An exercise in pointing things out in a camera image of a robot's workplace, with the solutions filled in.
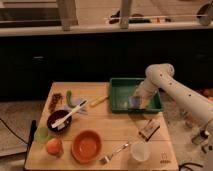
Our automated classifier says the brown wooden box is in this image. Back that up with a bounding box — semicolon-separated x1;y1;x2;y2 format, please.
139;119;160;142

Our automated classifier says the white plastic spatula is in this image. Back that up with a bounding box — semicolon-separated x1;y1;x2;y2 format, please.
51;100;88;128

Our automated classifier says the green plastic tray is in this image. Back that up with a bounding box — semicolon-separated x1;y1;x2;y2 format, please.
109;78;163;114

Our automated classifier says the black cable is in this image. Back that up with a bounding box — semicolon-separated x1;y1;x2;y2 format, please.
0;118;29;146

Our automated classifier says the white cup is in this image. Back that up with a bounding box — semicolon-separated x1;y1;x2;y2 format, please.
130;142;150;162

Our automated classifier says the dark brown bowl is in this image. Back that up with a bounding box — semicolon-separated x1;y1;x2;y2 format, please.
46;109;73;133

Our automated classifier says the brown dried food pile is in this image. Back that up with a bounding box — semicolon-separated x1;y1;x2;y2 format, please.
48;93;63;113

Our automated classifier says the orange fruit toy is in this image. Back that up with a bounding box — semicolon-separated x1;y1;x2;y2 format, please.
46;138;62;156

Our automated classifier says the green cup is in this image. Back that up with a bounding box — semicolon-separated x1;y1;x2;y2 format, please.
34;127;49;143

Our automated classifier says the spice jar rack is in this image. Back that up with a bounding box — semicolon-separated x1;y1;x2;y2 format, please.
180;110;210;154

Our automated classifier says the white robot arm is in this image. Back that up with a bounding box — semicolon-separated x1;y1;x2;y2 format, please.
134;63;213;147

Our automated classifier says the blue grey sponge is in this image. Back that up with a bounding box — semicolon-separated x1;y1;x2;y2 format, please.
129;96;141;108

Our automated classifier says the green pepper toy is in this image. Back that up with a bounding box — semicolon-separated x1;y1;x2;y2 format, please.
66;90;76;108

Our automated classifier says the silver fork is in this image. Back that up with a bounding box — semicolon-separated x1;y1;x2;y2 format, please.
100;142;130;164

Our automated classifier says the orange bowl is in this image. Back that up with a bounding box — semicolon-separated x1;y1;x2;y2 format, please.
71;130;102;164

